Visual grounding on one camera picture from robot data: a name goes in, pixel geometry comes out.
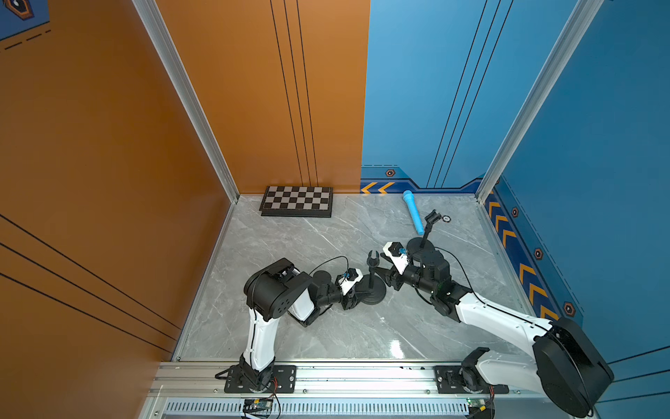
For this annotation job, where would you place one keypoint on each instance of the black white checkerboard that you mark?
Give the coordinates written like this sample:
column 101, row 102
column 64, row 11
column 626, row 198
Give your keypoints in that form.
column 297, row 202

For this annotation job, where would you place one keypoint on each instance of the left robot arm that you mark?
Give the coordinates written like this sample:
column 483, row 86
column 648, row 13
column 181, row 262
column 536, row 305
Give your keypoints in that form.
column 280, row 289

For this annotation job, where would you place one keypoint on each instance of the green circuit board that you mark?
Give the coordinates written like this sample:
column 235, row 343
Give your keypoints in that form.
column 257, row 407
column 481, row 409

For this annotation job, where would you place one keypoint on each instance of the black round stand base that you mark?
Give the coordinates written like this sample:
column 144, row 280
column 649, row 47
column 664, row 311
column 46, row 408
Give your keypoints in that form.
column 418, row 246

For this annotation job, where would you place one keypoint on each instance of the black stand pole with clip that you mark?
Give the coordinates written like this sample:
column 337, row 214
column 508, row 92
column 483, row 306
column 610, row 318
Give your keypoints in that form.
column 431, row 219

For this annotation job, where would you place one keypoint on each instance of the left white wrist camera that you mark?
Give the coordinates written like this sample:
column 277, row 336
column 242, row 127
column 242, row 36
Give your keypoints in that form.
column 349, row 279

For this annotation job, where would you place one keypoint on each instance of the right green circuit board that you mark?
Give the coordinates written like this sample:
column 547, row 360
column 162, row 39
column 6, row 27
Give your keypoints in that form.
column 481, row 409

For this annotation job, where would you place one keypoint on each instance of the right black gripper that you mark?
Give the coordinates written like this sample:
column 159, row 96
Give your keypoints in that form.
column 395, row 280

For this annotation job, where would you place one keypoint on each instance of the light blue toy microphone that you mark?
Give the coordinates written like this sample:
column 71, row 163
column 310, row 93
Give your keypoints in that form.
column 409, row 199

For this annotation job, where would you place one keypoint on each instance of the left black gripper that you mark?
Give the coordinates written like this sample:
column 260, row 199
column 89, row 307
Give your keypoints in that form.
column 350, row 303

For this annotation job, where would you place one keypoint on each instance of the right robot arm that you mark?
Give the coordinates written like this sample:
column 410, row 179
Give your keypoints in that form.
column 558, row 361

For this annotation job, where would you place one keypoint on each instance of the aluminium rail frame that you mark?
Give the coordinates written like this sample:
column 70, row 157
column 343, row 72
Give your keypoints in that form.
column 331, row 389

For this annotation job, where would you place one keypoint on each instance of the left green circuit board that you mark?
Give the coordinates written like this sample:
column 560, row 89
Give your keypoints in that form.
column 257, row 407

